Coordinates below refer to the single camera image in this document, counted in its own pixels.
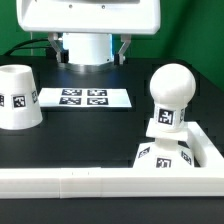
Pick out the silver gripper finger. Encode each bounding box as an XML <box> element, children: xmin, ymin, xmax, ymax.
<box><xmin>48</xmin><ymin>33</ymin><xmax>69</xmax><ymax>63</ymax></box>
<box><xmin>114</xmin><ymin>34</ymin><xmax>131</xmax><ymax>65</ymax></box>

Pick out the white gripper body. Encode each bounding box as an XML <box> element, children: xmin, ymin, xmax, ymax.
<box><xmin>16</xmin><ymin>0</ymin><xmax>161</xmax><ymax>35</ymax></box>

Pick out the white lamp bulb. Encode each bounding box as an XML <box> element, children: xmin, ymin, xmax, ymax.
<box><xmin>149</xmin><ymin>63</ymin><xmax>196</xmax><ymax>132</ymax></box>

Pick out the white lamp shade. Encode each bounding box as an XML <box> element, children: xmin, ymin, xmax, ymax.
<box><xmin>0</xmin><ymin>64</ymin><xmax>43</xmax><ymax>130</ymax></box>

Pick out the white lamp base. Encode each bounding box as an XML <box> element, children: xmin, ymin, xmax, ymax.
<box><xmin>133</xmin><ymin>118</ymin><xmax>194</xmax><ymax>169</ymax></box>

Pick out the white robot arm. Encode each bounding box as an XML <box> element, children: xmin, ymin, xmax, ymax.
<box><xmin>16</xmin><ymin>0</ymin><xmax>161</xmax><ymax>71</ymax></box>

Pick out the white marker sheet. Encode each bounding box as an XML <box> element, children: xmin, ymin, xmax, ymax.
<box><xmin>39</xmin><ymin>88</ymin><xmax>132</xmax><ymax>108</ymax></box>

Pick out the white L-shaped fence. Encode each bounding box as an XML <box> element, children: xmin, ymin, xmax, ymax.
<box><xmin>0</xmin><ymin>122</ymin><xmax>224</xmax><ymax>199</ymax></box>

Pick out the black cable connector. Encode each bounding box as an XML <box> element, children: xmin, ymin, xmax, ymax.
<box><xmin>45</xmin><ymin>47</ymin><xmax>58</xmax><ymax>60</ymax></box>

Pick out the black cable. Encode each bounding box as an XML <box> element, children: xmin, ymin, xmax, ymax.
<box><xmin>2</xmin><ymin>38</ymin><xmax>51</xmax><ymax>57</ymax></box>

